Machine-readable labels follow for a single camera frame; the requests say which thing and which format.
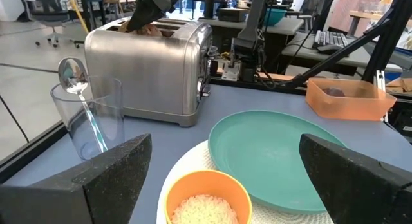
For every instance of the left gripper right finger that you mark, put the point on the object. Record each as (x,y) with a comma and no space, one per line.
(360,192)

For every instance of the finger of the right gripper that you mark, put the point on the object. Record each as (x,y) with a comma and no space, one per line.
(148,8)

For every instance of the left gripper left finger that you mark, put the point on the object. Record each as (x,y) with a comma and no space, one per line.
(80,201)

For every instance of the brown bread slice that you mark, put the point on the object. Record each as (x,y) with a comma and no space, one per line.
(151,31)

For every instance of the clear plastic cup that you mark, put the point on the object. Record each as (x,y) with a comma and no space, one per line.
(109,121)

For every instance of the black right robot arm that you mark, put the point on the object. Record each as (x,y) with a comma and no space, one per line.
(251,21)

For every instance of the silver four-slot toaster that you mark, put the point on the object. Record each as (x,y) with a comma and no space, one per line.
(145,79)

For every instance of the orange rectangular plastic container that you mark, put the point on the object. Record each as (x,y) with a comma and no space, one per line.
(347,108)

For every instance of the small black equipment box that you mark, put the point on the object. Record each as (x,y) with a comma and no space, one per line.
(233,14)

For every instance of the black office chair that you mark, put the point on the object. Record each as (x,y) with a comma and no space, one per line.
(48,11)

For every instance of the dark red food piece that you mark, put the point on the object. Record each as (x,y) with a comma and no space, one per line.
(334,92)

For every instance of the teal green round plate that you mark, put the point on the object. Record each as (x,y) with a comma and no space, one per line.
(257,153)

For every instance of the cardboard box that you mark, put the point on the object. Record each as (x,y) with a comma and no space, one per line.
(400,85)

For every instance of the orange plastic cup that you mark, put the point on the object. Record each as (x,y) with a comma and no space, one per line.
(193,185)

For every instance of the white round woven placemat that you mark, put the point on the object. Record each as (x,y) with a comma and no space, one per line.
(193,156)

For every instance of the white rice filling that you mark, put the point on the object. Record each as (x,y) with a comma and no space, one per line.
(204,211)

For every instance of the grey office desk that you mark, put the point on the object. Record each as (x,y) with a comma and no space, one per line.
(354,58)
(289,26)

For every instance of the black computer mouse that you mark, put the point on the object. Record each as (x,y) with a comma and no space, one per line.
(326,49)

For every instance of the black keyboard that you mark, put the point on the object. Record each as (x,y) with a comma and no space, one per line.
(331,39)

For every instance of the white metal bracket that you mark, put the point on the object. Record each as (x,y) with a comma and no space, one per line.
(231,72)

